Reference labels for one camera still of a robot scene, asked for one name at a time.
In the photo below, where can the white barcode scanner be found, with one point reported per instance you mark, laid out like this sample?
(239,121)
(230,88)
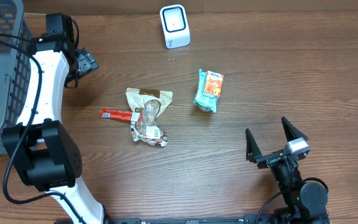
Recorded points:
(175,26)

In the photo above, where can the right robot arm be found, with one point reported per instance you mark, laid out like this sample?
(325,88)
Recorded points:
(299,200)

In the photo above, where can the red snack stick packet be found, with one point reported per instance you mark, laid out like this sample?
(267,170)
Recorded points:
(128,116)

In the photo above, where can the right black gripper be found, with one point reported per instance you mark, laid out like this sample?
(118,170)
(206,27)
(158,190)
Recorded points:
(276,157)

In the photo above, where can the grey plastic mesh basket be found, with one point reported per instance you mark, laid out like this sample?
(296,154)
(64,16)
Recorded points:
(14,65)

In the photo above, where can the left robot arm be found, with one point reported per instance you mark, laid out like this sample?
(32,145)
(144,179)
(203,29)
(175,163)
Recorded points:
(40,148)

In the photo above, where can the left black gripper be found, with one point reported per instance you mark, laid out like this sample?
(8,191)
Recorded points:
(86,62)

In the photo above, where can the beige dog bone treat bag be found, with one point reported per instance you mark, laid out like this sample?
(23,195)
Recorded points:
(146,106)

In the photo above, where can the teal orange tissue pack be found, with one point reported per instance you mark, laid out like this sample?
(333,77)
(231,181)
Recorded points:
(209,90)

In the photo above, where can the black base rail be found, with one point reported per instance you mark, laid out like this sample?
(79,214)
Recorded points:
(191,221)

